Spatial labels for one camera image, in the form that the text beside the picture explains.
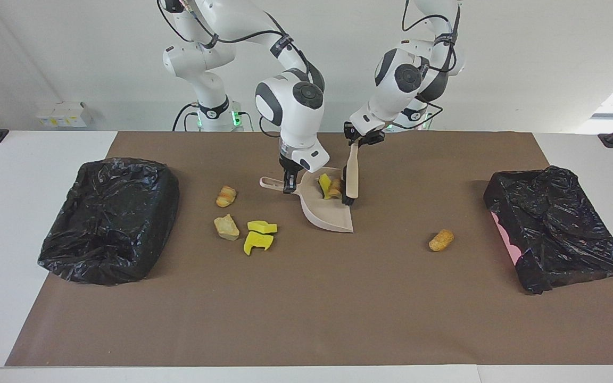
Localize pink bin with black bag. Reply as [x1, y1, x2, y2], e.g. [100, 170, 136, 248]
[483, 165, 613, 295]

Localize brown bread roll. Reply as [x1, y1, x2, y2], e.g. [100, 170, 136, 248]
[428, 229, 455, 252]

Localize beige brush black bristles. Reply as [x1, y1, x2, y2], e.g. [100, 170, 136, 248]
[342, 141, 361, 206]

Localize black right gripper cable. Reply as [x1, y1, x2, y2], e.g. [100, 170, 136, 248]
[156, 0, 324, 139]

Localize brown table mat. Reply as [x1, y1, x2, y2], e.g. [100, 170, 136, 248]
[5, 131, 613, 367]

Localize black base power cable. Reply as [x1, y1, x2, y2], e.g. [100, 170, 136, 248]
[172, 103, 196, 132]

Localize bin lined with black bag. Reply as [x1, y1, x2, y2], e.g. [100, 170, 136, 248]
[38, 157, 180, 286]

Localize beige plastic dustpan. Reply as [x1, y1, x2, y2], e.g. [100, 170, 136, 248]
[259, 166, 355, 234]

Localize pale flaky pastry chunk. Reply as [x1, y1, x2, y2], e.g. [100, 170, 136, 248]
[213, 214, 241, 242]

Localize notched yellow chunk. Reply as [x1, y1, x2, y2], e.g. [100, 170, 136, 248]
[243, 231, 275, 256]

